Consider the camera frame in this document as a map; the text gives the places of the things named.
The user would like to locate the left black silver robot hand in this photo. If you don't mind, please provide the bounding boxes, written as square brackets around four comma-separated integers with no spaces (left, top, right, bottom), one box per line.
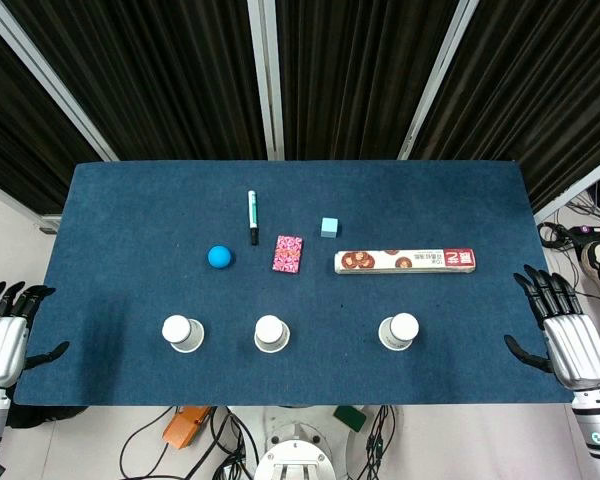
[0,281,71,389]

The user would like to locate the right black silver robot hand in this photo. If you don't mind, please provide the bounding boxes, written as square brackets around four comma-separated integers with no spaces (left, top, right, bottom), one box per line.
[503,264,600,392]

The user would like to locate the white paper cup with logo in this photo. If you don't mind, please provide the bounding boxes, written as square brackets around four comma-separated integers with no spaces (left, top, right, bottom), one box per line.
[161,314,206,355]

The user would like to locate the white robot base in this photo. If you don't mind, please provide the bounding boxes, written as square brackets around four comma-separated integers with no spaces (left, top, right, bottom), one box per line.
[253,405,352,480]

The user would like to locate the black shoe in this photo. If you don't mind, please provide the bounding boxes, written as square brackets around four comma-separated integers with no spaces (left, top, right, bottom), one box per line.
[5,404,89,429]

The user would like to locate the white sneaker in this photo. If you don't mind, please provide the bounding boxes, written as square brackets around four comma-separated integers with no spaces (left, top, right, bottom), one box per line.
[580,242,600,302]

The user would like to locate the long foil roll box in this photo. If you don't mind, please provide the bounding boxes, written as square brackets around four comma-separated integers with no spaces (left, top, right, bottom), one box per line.
[333,248,479,275]

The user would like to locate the black curtain panel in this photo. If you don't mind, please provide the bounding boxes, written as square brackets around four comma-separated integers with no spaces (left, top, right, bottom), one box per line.
[2,0,271,162]
[274,0,464,161]
[409,0,600,214]
[0,14,101,216]

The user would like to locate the orange device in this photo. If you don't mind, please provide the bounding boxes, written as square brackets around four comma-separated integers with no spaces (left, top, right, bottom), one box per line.
[162,405,214,449]

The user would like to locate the green box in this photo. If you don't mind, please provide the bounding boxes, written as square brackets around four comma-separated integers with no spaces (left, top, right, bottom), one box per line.
[333,405,368,433]

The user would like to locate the blue ball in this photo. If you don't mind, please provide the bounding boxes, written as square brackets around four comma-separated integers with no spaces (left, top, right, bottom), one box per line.
[207,244,234,272]

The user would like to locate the blue table cloth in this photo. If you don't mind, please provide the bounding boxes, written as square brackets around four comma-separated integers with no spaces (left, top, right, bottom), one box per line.
[10,160,584,407]

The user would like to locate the green white marker pen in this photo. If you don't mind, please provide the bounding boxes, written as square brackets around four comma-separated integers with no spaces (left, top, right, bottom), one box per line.
[247,189,261,246]

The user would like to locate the pink playing card deck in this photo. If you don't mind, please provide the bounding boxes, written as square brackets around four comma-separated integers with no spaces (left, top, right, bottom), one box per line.
[271,235,305,275]

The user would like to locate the black cable bundle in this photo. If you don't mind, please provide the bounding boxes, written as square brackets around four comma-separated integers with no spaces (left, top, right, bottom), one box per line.
[536,188,600,254]
[363,405,407,480]
[118,405,262,480]

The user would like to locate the white frame post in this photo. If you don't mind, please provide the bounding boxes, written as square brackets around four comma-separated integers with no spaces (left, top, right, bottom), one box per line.
[0,0,120,162]
[247,0,285,161]
[397,0,482,161]

